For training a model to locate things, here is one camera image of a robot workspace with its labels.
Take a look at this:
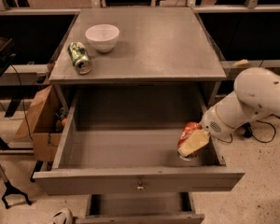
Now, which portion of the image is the yellow foam scrap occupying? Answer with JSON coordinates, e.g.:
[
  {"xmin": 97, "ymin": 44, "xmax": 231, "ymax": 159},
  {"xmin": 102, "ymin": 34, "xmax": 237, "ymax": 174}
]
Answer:
[{"xmin": 233, "ymin": 59, "xmax": 249, "ymax": 67}]

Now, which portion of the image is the brown cardboard box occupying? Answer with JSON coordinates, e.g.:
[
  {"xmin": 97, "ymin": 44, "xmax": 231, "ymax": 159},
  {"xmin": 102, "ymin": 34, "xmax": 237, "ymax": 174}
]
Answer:
[{"xmin": 14, "ymin": 85, "xmax": 62, "ymax": 161}]

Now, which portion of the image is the black tripod stand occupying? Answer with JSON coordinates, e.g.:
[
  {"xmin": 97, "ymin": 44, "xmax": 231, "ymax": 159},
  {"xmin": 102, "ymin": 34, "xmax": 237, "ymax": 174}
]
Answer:
[{"xmin": 0, "ymin": 164, "xmax": 32, "ymax": 209}]

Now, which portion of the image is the grey drawer cabinet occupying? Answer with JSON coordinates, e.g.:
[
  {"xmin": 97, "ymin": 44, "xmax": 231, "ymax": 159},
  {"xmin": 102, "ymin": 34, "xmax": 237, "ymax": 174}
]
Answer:
[{"xmin": 49, "ymin": 7, "xmax": 226, "ymax": 107}]

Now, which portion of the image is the red coke can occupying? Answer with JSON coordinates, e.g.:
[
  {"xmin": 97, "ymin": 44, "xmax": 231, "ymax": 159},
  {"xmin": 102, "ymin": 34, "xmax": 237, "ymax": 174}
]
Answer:
[{"xmin": 177, "ymin": 122, "xmax": 202, "ymax": 161}]

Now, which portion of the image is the white ceramic bowl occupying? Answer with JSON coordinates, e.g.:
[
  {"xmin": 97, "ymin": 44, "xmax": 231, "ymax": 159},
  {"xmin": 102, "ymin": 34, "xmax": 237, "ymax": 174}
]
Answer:
[{"xmin": 85, "ymin": 24, "xmax": 119, "ymax": 52}]

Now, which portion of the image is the white round floor object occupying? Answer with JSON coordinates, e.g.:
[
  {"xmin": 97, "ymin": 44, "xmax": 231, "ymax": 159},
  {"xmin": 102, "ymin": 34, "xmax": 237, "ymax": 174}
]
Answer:
[{"xmin": 48, "ymin": 208, "xmax": 73, "ymax": 224}]

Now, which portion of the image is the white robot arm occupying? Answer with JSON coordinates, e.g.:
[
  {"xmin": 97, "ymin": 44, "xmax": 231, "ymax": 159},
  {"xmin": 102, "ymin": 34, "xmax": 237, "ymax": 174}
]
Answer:
[{"xmin": 177, "ymin": 67, "xmax": 280, "ymax": 160}]

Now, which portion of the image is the green soda can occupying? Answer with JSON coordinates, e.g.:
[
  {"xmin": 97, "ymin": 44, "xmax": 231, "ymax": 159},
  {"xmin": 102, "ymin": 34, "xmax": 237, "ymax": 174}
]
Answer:
[{"xmin": 67, "ymin": 42, "xmax": 92, "ymax": 75}]

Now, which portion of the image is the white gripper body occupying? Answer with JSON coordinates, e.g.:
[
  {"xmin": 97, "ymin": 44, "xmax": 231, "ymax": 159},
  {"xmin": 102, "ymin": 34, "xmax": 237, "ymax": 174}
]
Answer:
[{"xmin": 200, "ymin": 91, "xmax": 265, "ymax": 138}]

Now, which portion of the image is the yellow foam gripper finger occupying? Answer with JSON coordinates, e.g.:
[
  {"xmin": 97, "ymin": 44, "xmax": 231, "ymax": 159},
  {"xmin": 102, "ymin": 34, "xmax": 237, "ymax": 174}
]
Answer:
[{"xmin": 178, "ymin": 130, "xmax": 209, "ymax": 157}]

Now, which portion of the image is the open grey top drawer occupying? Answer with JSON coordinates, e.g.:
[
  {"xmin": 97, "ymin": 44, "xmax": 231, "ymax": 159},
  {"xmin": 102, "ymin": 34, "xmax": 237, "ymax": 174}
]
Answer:
[{"xmin": 34, "ymin": 84, "xmax": 245, "ymax": 195}]

